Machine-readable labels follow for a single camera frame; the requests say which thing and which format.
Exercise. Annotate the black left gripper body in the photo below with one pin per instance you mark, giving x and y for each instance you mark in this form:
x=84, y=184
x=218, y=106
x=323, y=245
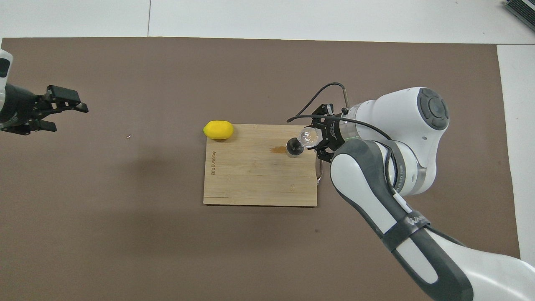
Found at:
x=19, y=108

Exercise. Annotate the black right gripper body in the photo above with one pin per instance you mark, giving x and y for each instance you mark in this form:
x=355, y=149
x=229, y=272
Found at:
x=337, y=131

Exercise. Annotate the clear glass cup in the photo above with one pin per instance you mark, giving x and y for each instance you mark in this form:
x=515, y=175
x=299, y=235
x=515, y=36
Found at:
x=308, y=137

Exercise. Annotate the steel jigger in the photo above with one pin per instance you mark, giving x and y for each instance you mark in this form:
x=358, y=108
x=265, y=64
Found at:
x=293, y=148

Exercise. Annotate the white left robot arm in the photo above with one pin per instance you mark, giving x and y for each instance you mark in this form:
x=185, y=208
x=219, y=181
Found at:
x=4, y=67

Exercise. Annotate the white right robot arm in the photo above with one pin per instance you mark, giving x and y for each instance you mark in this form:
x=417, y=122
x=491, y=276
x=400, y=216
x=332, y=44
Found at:
x=418, y=125

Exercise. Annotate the bamboo cutting board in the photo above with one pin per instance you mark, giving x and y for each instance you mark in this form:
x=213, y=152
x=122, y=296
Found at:
x=250, y=175

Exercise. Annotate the yellow lemon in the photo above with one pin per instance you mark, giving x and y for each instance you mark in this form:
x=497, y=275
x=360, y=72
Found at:
x=218, y=130

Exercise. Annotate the brown table mat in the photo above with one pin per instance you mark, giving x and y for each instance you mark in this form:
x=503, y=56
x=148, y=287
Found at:
x=167, y=251

